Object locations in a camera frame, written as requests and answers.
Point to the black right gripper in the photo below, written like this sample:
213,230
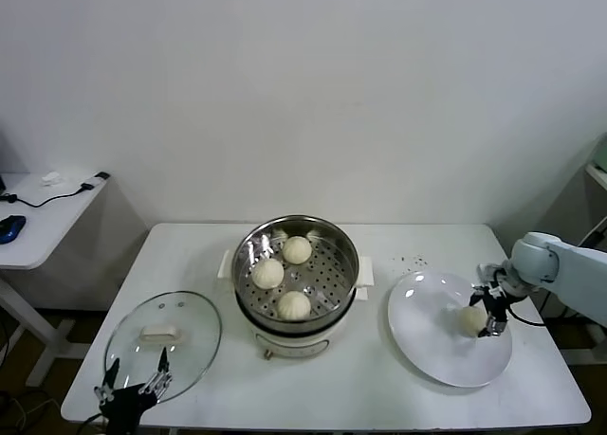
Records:
497,303

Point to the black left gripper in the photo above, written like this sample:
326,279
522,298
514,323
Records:
125,404

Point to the white steamed baozi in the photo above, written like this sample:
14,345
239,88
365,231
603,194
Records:
294,305
268,273
471,320
297,249

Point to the round glass pot lid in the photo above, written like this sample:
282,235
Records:
189,321

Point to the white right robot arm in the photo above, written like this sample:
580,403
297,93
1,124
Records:
569,269

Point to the steel perforated steamer basket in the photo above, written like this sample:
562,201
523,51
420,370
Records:
332,274

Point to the white round plate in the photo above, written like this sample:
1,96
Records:
427,321

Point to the white electric cooker base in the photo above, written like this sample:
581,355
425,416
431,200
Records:
289,342

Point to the white side table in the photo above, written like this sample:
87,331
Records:
42,236

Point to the pale green box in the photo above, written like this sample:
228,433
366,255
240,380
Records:
600,153

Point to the blue computer mouse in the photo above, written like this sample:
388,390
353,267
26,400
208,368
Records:
10,228

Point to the crumpled white tissue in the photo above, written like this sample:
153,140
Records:
51,179

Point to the dark monitor edge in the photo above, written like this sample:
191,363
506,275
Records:
2,169

